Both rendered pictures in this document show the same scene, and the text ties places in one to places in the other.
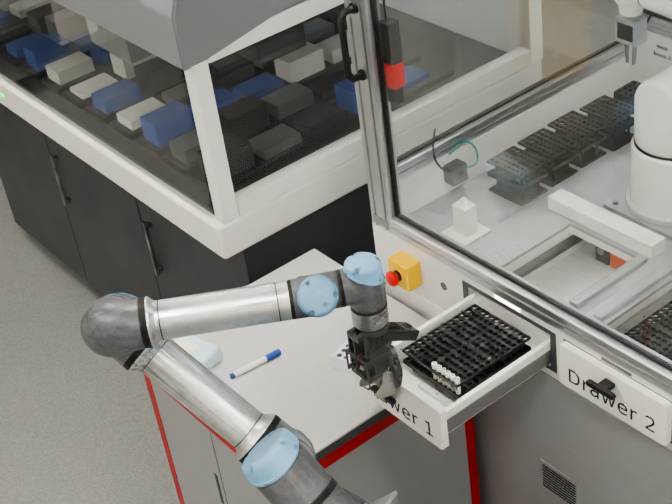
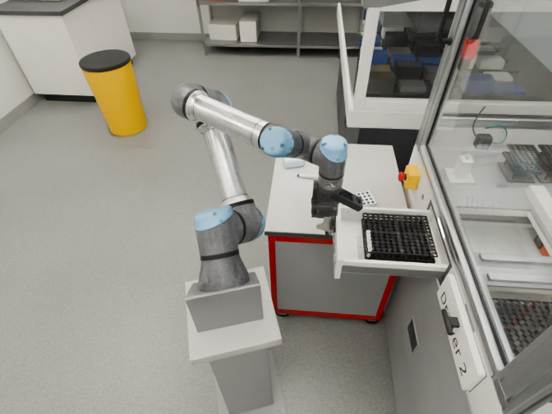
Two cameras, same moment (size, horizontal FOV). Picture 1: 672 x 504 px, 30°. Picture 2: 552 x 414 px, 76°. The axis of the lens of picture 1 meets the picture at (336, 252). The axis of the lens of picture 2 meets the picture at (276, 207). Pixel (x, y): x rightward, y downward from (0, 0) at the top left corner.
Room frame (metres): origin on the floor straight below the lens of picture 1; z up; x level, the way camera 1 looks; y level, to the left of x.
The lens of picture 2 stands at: (1.27, -0.44, 1.80)
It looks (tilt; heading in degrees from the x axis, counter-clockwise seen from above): 45 degrees down; 40
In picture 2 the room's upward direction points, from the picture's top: 2 degrees counter-clockwise
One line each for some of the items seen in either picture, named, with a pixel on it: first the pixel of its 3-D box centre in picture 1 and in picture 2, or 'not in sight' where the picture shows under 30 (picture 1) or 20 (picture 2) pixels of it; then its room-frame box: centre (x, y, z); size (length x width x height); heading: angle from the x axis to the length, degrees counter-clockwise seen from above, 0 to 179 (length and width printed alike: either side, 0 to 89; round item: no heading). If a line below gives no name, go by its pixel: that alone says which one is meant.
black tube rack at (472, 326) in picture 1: (466, 354); (396, 239); (2.12, -0.25, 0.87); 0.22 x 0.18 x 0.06; 124
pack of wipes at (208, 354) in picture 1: (187, 353); (292, 154); (2.39, 0.39, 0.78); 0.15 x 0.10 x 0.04; 47
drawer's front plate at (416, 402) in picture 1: (398, 397); (337, 235); (2.01, -0.09, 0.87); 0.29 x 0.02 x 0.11; 34
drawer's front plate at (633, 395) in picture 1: (613, 392); (457, 328); (1.93, -0.53, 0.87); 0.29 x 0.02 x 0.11; 34
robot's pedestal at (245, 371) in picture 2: not in sight; (241, 356); (1.62, 0.06, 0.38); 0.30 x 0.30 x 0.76; 52
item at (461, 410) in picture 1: (470, 354); (398, 240); (2.13, -0.26, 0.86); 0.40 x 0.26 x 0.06; 124
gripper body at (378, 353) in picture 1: (371, 346); (326, 198); (1.99, -0.04, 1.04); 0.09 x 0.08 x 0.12; 124
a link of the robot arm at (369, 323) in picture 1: (370, 314); (330, 179); (1.99, -0.05, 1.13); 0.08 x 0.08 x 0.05
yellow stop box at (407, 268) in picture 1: (403, 271); (410, 177); (2.46, -0.16, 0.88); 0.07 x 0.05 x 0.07; 34
